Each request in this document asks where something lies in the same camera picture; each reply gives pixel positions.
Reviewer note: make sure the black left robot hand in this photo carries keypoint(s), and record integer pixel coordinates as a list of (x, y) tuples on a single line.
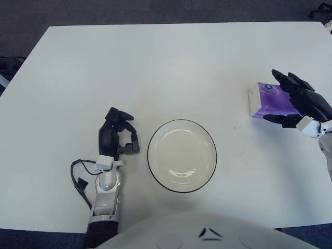
[(106, 138)]

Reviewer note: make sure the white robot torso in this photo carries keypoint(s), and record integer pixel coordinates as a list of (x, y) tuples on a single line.
[(181, 230)]

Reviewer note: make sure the white plate black rim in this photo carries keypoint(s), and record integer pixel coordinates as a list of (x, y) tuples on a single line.
[(181, 155)]

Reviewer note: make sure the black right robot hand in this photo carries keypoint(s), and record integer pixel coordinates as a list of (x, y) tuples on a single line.
[(311, 103)]

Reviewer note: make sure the black bag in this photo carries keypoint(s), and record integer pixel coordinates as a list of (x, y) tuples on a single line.
[(7, 64)]

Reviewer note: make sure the purple tissue paper pack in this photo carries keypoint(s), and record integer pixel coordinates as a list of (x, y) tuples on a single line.
[(269, 101)]

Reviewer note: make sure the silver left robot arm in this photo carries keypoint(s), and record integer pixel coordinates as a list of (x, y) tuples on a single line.
[(106, 186)]

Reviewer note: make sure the black office chair base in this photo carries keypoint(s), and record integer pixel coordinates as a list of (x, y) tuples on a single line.
[(321, 7)]

